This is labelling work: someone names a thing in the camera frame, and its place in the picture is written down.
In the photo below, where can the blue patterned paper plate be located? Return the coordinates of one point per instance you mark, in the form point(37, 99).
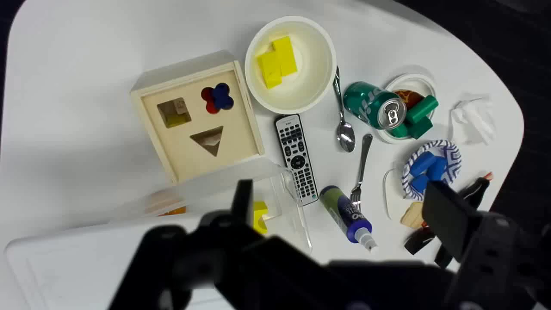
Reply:
point(450, 155)

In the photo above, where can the white round bowl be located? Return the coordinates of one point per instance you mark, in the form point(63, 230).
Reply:
point(311, 87)

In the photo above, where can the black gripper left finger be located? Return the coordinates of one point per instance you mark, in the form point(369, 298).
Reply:
point(244, 200)

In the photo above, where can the blue labelled small bottle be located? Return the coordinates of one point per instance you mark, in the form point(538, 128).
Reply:
point(345, 212)

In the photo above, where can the blue toy block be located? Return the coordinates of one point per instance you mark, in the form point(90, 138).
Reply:
point(442, 169)
point(424, 164)
point(419, 183)

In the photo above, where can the silver black remote control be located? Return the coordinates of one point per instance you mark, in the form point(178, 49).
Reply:
point(295, 157)

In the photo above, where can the yellow rectangular block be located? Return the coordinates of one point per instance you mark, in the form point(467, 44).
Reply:
point(269, 69)
point(287, 54)

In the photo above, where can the brown red toy piece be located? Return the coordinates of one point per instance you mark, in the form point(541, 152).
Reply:
point(409, 97)

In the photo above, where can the green rectangular block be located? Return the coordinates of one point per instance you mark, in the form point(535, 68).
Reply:
point(418, 128)

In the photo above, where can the crumpled white paper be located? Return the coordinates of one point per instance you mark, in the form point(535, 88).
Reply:
point(474, 121)

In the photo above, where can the clear plastic storage container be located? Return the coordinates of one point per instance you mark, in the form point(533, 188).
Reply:
point(104, 259)

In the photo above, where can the metal spoon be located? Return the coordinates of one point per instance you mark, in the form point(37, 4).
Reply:
point(345, 135)

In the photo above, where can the small flat wooden square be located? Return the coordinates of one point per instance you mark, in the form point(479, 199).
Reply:
point(412, 217)

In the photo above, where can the metal fork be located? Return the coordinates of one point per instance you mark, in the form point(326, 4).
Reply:
point(362, 166)

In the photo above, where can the small yellow notched block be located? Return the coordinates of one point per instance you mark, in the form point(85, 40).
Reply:
point(261, 217)

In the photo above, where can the green soda can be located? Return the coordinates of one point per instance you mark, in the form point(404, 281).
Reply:
point(371, 104)

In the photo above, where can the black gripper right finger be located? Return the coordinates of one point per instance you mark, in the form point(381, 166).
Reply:
point(454, 217)

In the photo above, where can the wooden shape sorter box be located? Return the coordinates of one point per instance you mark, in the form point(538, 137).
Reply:
point(173, 143)

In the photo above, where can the small white plate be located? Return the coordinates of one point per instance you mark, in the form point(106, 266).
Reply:
point(423, 83)

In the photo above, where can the red blue clover block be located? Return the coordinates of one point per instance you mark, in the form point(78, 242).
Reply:
point(218, 97)

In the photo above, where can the green cylinder block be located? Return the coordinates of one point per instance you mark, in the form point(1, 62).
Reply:
point(424, 107)

